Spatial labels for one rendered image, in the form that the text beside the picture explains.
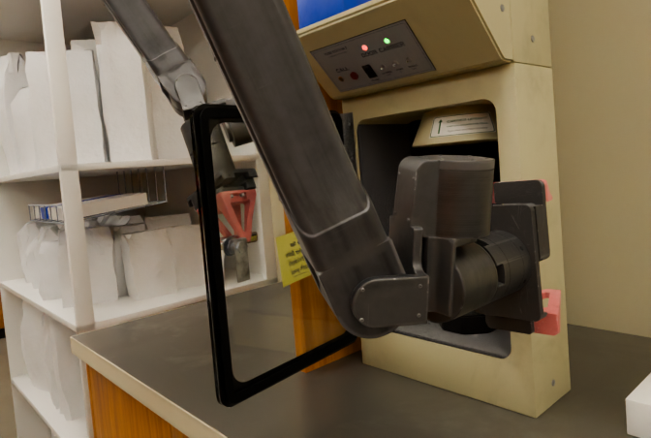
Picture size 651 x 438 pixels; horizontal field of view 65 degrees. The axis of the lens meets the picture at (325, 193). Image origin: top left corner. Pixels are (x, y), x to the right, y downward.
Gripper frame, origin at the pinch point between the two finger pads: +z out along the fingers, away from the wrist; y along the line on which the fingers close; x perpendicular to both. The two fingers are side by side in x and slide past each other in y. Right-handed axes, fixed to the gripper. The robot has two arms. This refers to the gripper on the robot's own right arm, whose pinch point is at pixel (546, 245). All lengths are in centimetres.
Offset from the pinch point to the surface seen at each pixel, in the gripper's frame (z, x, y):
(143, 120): 17, 134, 33
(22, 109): -6, 185, 45
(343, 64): 5.3, 31.7, 26.3
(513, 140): 12.1, 8.8, 11.6
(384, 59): 6.1, 24.2, 25.3
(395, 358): 12.3, 33.1, -21.9
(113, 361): -17, 83, -23
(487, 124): 17.5, 15.4, 14.6
